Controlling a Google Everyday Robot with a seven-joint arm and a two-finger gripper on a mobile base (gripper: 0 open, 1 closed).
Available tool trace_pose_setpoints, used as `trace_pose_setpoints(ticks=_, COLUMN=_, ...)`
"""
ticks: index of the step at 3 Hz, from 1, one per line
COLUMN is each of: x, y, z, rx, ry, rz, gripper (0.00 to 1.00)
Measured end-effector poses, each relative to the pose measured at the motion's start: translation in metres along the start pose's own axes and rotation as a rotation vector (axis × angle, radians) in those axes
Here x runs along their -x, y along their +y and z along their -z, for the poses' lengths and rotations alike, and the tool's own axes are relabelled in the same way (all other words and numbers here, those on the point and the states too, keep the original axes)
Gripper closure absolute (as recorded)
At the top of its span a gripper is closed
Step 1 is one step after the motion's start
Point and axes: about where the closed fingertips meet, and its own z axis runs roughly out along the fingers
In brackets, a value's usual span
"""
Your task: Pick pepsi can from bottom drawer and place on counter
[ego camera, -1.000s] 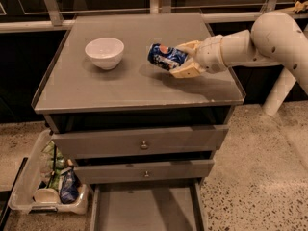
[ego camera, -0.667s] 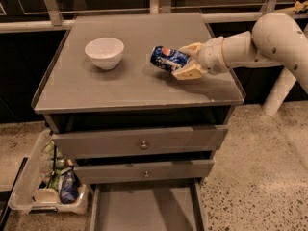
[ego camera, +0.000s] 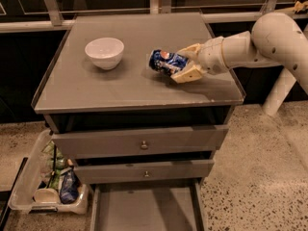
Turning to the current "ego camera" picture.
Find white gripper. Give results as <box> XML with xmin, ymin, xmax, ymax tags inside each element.
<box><xmin>171</xmin><ymin>37</ymin><xmax>228</xmax><ymax>84</ymax></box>

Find blue pepsi can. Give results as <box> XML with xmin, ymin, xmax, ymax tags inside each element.
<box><xmin>149</xmin><ymin>49</ymin><xmax>189</xmax><ymax>76</ymax></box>

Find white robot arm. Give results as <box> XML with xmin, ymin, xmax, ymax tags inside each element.
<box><xmin>171</xmin><ymin>13</ymin><xmax>308</xmax><ymax>92</ymax></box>

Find grey drawer cabinet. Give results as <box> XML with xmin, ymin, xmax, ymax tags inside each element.
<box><xmin>31</xmin><ymin>12</ymin><xmax>246</xmax><ymax>188</ymax></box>

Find top drawer knob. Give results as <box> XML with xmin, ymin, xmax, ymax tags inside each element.
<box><xmin>141</xmin><ymin>141</ymin><xmax>148</xmax><ymax>150</ymax></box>

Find grey middle drawer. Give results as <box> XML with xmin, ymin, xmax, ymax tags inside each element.
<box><xmin>74</xmin><ymin>160</ymin><xmax>214</xmax><ymax>184</ymax></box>

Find grey drawer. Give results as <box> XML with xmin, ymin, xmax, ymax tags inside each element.
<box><xmin>90</xmin><ymin>179</ymin><xmax>208</xmax><ymax>231</ymax></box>
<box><xmin>74</xmin><ymin>160</ymin><xmax>214</xmax><ymax>184</ymax></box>
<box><xmin>52</xmin><ymin>125</ymin><xmax>228</xmax><ymax>159</ymax></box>

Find grey top drawer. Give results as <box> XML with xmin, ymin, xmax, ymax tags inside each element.
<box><xmin>52</xmin><ymin>125</ymin><xmax>228</xmax><ymax>159</ymax></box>

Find grey bottom drawer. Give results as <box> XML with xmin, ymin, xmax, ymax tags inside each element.
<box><xmin>90</xmin><ymin>179</ymin><xmax>208</xmax><ymax>231</ymax></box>

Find white ceramic bowl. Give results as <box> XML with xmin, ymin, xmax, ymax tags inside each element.
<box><xmin>85</xmin><ymin>38</ymin><xmax>124</xmax><ymax>70</ymax></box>

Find white diagonal pillar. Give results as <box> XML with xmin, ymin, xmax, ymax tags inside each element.
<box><xmin>262</xmin><ymin>68</ymin><xmax>296</xmax><ymax>116</ymax></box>

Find green snack packets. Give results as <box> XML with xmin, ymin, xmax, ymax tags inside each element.
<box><xmin>38</xmin><ymin>141</ymin><xmax>68</xmax><ymax>191</ymax></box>

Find blue snack bag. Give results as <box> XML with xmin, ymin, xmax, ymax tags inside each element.
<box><xmin>60</xmin><ymin>167</ymin><xmax>79</xmax><ymax>204</ymax></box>

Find metal railing bar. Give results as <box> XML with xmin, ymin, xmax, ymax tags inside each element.
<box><xmin>0</xmin><ymin>9</ymin><xmax>308</xmax><ymax>35</ymax></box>

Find clear plastic storage bin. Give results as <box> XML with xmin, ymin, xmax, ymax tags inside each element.
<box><xmin>9</xmin><ymin>130</ymin><xmax>89</xmax><ymax>215</ymax></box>

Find white cup in bin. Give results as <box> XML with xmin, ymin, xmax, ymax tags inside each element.
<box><xmin>34</xmin><ymin>188</ymin><xmax>61</xmax><ymax>204</ymax></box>

